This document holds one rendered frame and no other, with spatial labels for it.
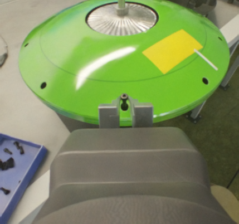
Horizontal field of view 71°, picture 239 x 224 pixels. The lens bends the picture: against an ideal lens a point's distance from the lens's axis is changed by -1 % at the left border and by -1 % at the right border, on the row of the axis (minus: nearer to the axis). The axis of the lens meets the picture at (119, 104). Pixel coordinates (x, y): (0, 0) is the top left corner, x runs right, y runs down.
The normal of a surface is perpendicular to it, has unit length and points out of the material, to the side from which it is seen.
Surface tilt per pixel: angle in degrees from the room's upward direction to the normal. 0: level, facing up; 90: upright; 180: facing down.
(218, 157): 0
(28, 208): 0
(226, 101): 0
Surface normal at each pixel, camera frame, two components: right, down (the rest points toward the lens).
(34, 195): -0.04, -0.62
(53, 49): -0.26, -0.44
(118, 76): -0.05, -0.29
